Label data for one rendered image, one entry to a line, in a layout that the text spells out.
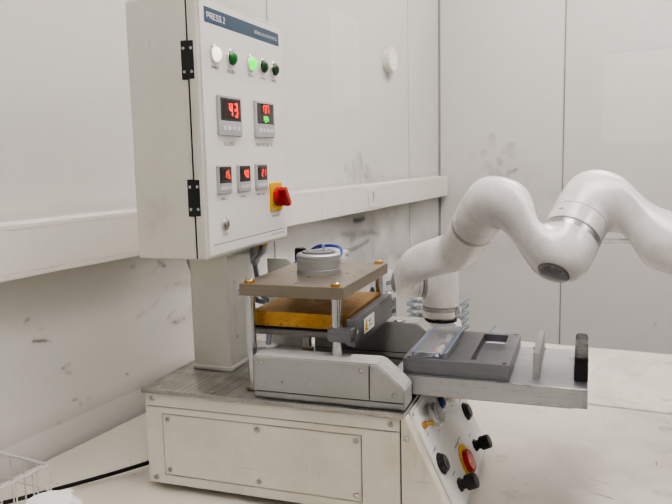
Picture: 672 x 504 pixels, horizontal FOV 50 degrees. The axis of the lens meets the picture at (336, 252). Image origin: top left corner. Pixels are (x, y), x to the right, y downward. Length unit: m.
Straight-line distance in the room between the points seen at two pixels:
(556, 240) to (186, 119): 0.63
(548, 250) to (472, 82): 2.45
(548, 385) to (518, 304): 2.52
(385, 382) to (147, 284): 0.77
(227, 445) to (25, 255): 0.50
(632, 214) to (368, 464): 0.59
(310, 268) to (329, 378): 0.21
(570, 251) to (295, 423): 0.52
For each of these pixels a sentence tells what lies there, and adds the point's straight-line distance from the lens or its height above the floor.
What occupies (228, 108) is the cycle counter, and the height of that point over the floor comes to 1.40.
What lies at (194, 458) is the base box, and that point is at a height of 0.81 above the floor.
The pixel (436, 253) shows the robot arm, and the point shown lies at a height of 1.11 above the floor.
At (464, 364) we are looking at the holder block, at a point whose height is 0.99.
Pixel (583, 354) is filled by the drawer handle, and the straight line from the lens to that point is 1.15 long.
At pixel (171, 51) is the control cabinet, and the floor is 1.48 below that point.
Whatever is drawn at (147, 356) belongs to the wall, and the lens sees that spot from 1.72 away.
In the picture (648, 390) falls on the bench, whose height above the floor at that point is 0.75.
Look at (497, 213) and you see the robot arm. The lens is 1.31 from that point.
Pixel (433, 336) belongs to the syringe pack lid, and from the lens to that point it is 1.24.
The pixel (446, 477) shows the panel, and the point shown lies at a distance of 1.18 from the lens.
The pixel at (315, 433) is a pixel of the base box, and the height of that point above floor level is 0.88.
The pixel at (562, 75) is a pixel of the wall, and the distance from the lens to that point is 3.54.
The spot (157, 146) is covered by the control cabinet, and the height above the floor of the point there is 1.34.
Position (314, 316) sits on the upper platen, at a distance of 1.18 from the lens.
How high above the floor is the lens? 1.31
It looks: 8 degrees down
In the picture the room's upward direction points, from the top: 1 degrees counter-clockwise
